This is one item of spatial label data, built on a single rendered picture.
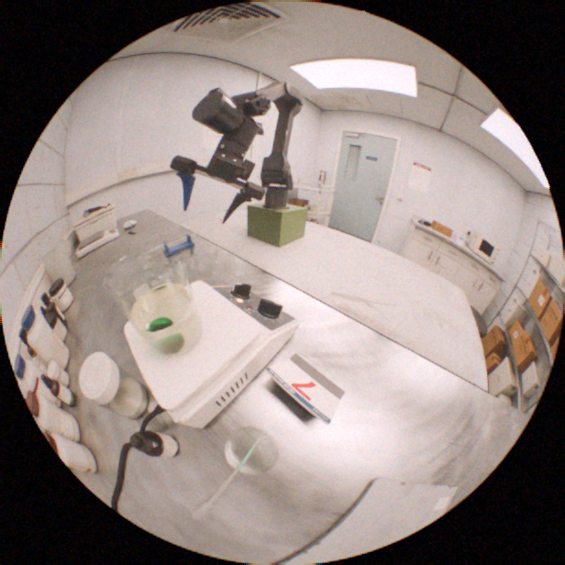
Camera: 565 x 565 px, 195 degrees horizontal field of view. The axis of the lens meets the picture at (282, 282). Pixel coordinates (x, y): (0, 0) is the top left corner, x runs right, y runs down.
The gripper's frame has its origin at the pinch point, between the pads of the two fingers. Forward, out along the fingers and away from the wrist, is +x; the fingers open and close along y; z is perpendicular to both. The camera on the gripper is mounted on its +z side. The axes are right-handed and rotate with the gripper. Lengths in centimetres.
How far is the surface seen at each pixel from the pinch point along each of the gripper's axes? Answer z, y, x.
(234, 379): 28.7, 7.0, 9.3
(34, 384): 34.1, -26.0, 22.7
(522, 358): 118, 204, -41
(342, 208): -212, 190, -49
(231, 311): 22.4, 6.4, 6.2
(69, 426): 36.6, -17.3, 24.2
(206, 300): 20.2, 3.8, 7.3
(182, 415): 32.0, 2.2, 10.7
